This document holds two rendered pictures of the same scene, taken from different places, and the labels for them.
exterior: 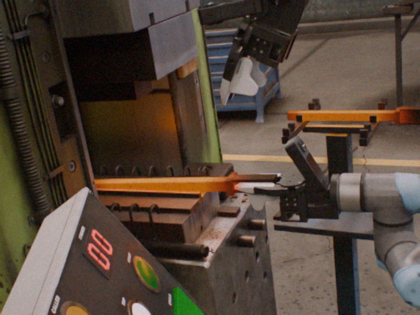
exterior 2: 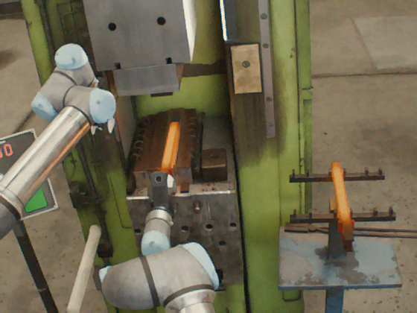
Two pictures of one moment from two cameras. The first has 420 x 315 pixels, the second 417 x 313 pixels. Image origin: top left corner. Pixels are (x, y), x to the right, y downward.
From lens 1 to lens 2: 1.75 m
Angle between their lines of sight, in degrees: 64
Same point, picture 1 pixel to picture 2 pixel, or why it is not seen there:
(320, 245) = not seen: outside the picture
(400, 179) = (148, 234)
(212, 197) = (180, 174)
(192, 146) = (246, 139)
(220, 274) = (141, 210)
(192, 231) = (147, 180)
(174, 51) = (143, 85)
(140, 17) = (103, 64)
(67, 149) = not seen: hidden behind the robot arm
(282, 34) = not seen: hidden behind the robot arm
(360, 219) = (300, 270)
